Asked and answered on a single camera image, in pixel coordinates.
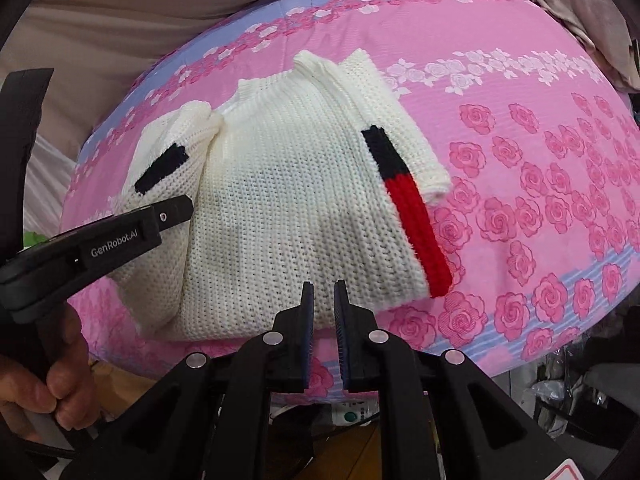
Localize white red black knit sweater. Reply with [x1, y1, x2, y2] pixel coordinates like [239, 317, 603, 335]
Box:
[113, 49, 452, 341]

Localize person's left hand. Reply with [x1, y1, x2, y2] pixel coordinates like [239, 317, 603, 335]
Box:
[1, 306, 100, 442]

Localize green bag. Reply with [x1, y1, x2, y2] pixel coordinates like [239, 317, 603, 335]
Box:
[23, 231, 49, 249]

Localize white sheer curtain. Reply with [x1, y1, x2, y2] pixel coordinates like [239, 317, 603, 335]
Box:
[23, 136, 75, 237]

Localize beige curtain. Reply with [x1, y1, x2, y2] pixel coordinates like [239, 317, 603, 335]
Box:
[0, 0, 452, 162]

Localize beige crumpled cloth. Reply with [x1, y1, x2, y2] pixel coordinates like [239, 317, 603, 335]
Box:
[534, 0, 639, 93]

